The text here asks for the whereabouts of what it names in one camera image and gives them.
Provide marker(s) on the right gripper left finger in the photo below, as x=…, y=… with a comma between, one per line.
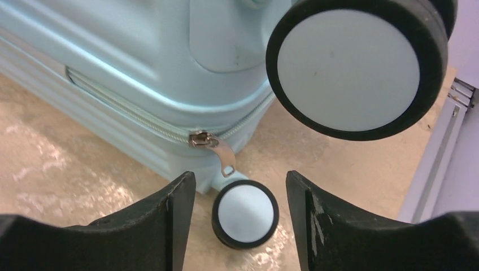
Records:
x=151, y=234

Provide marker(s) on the light blue suitcase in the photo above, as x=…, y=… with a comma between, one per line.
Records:
x=182, y=85

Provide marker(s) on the aluminium table edge rail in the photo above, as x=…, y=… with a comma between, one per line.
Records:
x=446, y=179

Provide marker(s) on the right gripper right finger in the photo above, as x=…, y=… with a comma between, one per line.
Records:
x=333, y=234

